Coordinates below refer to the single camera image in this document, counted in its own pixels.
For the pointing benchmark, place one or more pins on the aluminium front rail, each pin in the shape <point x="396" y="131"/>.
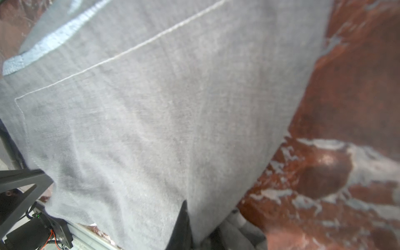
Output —
<point x="90" y="238"/>

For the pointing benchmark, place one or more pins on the plain grey pillowcase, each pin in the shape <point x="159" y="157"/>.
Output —
<point x="133" y="107"/>

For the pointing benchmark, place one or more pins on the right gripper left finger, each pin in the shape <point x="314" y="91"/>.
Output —
<point x="181" y="238"/>

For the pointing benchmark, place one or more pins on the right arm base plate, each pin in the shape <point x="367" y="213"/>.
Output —
<point x="40" y="231"/>

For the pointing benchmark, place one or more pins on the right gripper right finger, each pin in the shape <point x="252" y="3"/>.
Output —
<point x="237" y="233"/>

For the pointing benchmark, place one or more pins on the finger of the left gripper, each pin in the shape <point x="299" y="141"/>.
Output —
<point x="38" y="182"/>

